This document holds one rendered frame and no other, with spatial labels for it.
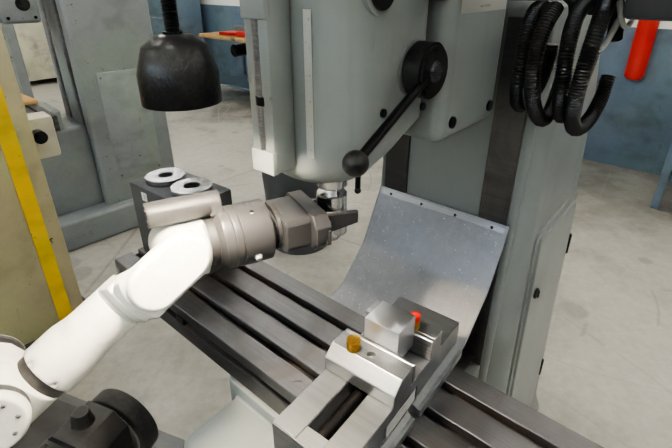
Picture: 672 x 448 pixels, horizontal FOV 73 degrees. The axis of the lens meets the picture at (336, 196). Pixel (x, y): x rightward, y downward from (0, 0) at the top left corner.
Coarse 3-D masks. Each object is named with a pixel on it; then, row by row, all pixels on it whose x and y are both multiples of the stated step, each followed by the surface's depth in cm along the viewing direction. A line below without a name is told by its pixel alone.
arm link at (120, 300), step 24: (168, 240) 54; (192, 240) 55; (144, 264) 53; (168, 264) 54; (192, 264) 56; (120, 288) 53; (144, 288) 54; (168, 288) 55; (120, 312) 55; (144, 312) 55
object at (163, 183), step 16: (160, 176) 107; (176, 176) 105; (192, 176) 108; (144, 192) 102; (160, 192) 100; (176, 192) 97; (192, 192) 97; (224, 192) 101; (144, 224) 108; (144, 240) 111
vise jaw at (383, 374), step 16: (336, 352) 68; (368, 352) 68; (384, 352) 68; (336, 368) 68; (352, 368) 66; (368, 368) 65; (384, 368) 65; (400, 368) 65; (352, 384) 67; (368, 384) 65; (384, 384) 64; (400, 384) 63; (384, 400) 64
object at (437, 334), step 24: (432, 312) 82; (432, 336) 71; (456, 336) 80; (432, 360) 73; (456, 360) 79; (312, 384) 67; (336, 384) 67; (432, 384) 74; (288, 408) 63; (312, 408) 63; (336, 408) 67; (360, 408) 63; (384, 408) 63; (408, 408) 70; (288, 432) 60; (312, 432) 60; (336, 432) 60; (360, 432) 60; (384, 432) 64; (408, 432) 67
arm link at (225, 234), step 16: (208, 192) 61; (144, 208) 57; (160, 208) 57; (176, 208) 58; (192, 208) 59; (208, 208) 60; (224, 208) 62; (160, 224) 58; (176, 224) 60; (192, 224) 59; (208, 224) 60; (224, 224) 59; (240, 224) 60; (160, 240) 56; (208, 240) 59; (224, 240) 59; (240, 240) 60; (224, 256) 60; (240, 256) 60; (208, 272) 59
